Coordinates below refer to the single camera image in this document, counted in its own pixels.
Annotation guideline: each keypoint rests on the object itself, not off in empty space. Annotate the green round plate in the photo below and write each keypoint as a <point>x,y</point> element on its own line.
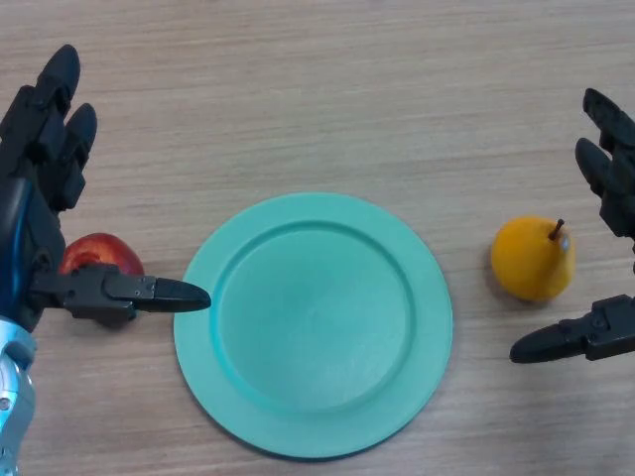
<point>312,322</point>

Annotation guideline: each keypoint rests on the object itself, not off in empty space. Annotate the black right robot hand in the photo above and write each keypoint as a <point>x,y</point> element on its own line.
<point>612,337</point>

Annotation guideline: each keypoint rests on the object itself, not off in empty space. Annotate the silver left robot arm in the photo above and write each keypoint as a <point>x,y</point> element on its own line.
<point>15,396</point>

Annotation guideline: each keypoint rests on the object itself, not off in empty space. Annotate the yellow pear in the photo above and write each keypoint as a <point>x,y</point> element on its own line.
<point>531,263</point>

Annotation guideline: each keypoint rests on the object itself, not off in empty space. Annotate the red apple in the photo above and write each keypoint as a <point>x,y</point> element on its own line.
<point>101,248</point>

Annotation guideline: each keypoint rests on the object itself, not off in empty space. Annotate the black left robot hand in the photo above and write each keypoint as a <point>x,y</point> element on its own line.
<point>35,223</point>

